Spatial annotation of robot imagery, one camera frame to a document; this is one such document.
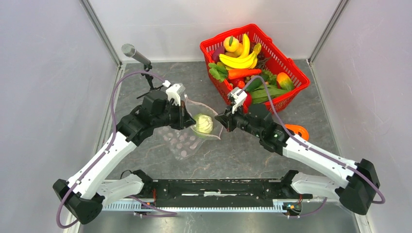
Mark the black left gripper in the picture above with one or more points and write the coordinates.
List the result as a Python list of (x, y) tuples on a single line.
[(184, 119)]

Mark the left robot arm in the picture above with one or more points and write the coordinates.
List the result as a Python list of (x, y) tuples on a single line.
[(81, 194)]

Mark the green leaf vegetable toy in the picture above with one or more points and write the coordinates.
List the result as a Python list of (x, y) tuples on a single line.
[(268, 94)]

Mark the clear pink zip top bag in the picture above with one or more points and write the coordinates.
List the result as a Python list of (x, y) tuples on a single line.
[(185, 143)]

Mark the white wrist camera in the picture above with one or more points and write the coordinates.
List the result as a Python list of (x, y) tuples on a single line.
[(174, 92), (237, 98)]

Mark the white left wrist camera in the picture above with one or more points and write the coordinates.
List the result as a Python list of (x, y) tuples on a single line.
[(174, 92)]

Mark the red plastic basket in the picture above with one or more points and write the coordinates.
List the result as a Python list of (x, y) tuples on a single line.
[(270, 60)]

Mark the orange carrot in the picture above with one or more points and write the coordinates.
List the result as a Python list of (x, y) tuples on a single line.
[(242, 73)]

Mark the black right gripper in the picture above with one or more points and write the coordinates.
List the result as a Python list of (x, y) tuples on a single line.
[(227, 121)]

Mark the grey microphone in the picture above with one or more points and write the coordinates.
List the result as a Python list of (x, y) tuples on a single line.
[(130, 51)]

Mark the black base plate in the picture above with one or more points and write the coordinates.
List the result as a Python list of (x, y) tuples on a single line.
[(218, 192)]

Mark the yellow banana bunch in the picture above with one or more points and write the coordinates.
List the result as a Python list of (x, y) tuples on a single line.
[(244, 57)]

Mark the black microphone tripod stand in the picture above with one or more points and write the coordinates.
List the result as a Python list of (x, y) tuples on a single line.
[(149, 79)]

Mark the green cucumber toy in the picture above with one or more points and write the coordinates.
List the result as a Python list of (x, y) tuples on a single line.
[(253, 84)]

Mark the purple sweet potato toy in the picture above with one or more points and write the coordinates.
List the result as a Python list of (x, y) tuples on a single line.
[(216, 54)]

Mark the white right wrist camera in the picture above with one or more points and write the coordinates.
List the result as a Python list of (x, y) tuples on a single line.
[(237, 98)]

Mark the red pepper toy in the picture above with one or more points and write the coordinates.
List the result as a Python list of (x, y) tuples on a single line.
[(238, 83)]

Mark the mango toy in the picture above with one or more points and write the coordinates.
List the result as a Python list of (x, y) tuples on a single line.
[(284, 81)]

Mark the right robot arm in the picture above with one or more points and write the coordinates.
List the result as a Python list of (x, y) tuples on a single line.
[(353, 184)]

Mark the red tomato toy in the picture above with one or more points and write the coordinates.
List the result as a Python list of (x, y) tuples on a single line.
[(248, 101)]

